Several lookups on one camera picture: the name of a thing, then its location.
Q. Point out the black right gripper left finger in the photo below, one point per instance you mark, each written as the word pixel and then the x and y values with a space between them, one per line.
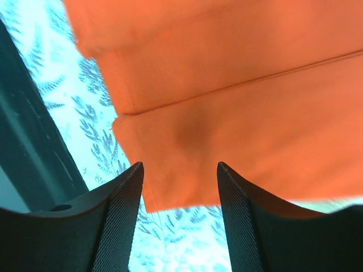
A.
pixel 93 232

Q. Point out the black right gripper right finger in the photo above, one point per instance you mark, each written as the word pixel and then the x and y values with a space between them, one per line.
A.
pixel 267 233

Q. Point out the black front table strip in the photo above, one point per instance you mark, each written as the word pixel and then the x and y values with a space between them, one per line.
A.
pixel 35 161

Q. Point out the orange t shirt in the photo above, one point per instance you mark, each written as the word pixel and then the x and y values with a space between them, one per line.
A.
pixel 272 88

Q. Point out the floral table mat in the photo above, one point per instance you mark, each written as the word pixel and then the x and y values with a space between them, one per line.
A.
pixel 74 92

